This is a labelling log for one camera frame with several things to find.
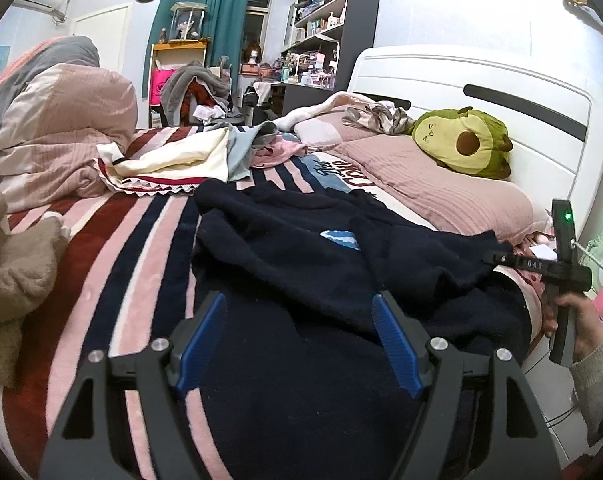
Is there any pink bag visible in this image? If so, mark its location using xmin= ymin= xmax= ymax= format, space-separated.
xmin=150 ymin=67 xmax=176 ymax=107

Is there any black shelf unit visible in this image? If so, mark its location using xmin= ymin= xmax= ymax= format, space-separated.
xmin=280 ymin=0 xmax=383 ymax=93

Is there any person's right hand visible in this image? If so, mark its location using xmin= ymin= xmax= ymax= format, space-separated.
xmin=541 ymin=292 xmax=603 ymax=362

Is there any window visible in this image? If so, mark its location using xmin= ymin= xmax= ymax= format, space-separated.
xmin=242 ymin=0 xmax=275 ymax=63

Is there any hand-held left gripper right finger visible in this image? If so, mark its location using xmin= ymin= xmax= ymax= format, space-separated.
xmin=371 ymin=291 xmax=562 ymax=480

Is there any white bed headboard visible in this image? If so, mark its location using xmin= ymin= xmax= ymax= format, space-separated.
xmin=345 ymin=45 xmax=603 ymax=256

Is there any dark desk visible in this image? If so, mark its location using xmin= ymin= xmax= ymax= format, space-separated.
xmin=239 ymin=80 xmax=332 ymax=126

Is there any pale pink pillow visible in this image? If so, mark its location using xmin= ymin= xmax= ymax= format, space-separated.
xmin=294 ymin=112 xmax=382 ymax=148

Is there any striped fleece blanket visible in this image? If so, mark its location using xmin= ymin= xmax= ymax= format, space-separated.
xmin=0 ymin=127 xmax=542 ymax=480

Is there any beige fleece garment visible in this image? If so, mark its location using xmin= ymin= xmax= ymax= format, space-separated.
xmin=0 ymin=191 xmax=71 ymax=388

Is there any folded pink grey duvet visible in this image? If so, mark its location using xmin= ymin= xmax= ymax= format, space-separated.
xmin=0 ymin=36 xmax=140 ymax=213

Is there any white cable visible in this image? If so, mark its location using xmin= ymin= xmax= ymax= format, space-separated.
xmin=571 ymin=240 xmax=603 ymax=291

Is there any mannequin head with wig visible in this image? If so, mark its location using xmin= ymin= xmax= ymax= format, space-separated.
xmin=242 ymin=44 xmax=263 ymax=78

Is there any light blue garment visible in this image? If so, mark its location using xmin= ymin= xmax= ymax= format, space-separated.
xmin=226 ymin=121 xmax=280 ymax=183

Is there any grey patterned cloth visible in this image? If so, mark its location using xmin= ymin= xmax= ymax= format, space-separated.
xmin=342 ymin=101 xmax=415 ymax=135

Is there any white fluffy blanket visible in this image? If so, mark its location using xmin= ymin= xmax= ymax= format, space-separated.
xmin=274 ymin=91 xmax=362 ymax=131

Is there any teal curtain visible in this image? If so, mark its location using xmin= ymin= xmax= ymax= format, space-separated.
xmin=142 ymin=0 xmax=255 ymax=98

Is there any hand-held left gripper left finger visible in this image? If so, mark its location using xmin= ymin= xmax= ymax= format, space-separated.
xmin=39 ymin=291 xmax=228 ymax=480

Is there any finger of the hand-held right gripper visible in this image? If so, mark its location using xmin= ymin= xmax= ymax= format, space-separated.
xmin=483 ymin=249 xmax=520 ymax=269

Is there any pile of clothes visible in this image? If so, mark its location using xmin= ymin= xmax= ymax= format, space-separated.
xmin=160 ymin=60 xmax=232 ymax=126

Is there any pink garment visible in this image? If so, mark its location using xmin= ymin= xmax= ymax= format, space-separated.
xmin=252 ymin=135 xmax=309 ymax=168

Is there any navy blue garment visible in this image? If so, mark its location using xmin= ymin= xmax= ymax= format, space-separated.
xmin=190 ymin=178 xmax=532 ymax=480

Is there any white door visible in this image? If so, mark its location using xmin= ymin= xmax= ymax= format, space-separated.
xmin=74 ymin=4 xmax=132 ymax=63

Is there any glass display case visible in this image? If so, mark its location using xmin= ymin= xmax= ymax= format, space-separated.
xmin=170 ymin=1 xmax=210 ymax=42

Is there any cream cloth with red trim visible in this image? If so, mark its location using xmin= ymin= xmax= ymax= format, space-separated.
xmin=96 ymin=127 xmax=232 ymax=196

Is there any avocado plush toy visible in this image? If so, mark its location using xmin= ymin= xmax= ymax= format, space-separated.
xmin=409 ymin=106 xmax=513 ymax=180

